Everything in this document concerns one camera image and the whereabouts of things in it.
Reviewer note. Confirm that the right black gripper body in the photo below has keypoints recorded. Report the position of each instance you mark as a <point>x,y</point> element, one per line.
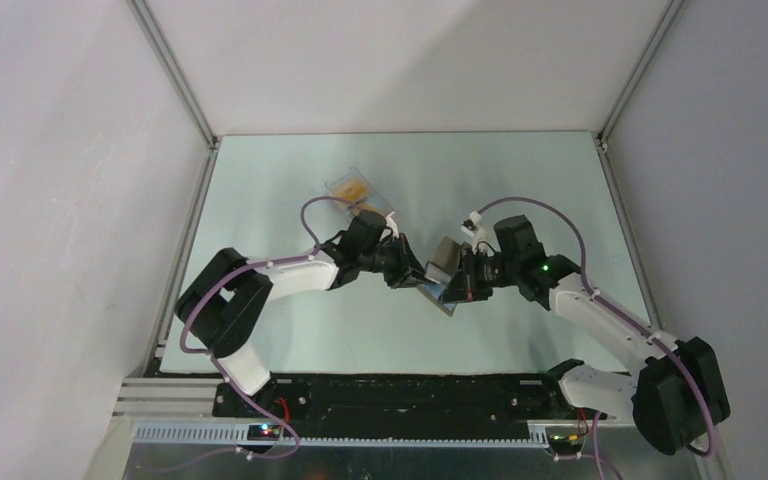
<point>486,273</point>

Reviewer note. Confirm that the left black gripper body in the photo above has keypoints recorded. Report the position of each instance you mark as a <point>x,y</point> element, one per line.
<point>387,259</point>

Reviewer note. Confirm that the grey card holder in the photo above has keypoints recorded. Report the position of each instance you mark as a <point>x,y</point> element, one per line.
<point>440,269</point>

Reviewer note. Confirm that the clear plastic card box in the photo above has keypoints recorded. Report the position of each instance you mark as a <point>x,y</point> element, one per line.
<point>375,202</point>

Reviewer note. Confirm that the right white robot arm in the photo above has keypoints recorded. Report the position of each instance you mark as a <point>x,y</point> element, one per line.
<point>671,390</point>

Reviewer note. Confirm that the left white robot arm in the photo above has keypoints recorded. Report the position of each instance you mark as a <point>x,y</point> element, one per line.
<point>222,305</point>

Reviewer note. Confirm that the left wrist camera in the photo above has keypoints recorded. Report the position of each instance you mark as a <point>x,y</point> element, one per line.
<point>392,227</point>

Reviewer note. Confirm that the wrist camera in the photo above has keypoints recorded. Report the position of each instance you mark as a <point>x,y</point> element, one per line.
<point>477,233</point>
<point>392,227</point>

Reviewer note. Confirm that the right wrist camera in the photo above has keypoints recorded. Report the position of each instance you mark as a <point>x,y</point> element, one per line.
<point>477,233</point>

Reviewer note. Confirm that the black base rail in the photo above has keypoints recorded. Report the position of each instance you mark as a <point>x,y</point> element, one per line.
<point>415,407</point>

